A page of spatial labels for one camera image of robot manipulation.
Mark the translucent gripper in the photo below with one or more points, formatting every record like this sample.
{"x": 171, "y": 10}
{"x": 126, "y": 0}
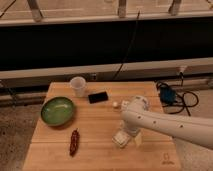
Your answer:
{"x": 132, "y": 131}

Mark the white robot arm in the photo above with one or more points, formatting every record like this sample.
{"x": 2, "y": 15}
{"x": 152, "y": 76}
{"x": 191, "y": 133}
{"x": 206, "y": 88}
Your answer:
{"x": 136, "y": 114}

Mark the green ceramic bowl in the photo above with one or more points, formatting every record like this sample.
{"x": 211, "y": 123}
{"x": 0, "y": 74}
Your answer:
{"x": 57, "y": 111}

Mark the white patterned box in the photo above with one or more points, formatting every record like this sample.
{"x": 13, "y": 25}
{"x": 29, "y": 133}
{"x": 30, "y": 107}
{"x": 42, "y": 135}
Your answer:
{"x": 124, "y": 105}

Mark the blue power adapter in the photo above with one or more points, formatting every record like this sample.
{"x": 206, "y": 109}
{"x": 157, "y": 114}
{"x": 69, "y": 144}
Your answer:
{"x": 167, "y": 95}

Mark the black phone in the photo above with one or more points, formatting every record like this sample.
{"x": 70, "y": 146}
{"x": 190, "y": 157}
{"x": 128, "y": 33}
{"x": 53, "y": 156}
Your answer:
{"x": 98, "y": 97}

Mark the red chili pepper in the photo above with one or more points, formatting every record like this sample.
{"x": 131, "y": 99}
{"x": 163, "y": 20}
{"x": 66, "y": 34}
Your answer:
{"x": 74, "y": 142}

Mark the white plastic cup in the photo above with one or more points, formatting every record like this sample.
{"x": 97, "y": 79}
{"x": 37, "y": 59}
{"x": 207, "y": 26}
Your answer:
{"x": 78, "y": 84}

